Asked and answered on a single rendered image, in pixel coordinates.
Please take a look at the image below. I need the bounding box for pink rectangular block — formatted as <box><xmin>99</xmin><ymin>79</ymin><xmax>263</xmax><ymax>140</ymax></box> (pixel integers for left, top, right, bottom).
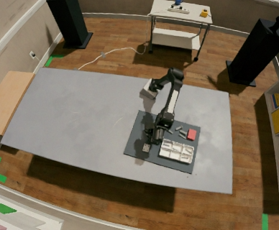
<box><xmin>187</xmin><ymin>129</ymin><xmax>196</xmax><ymax>140</ymax></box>

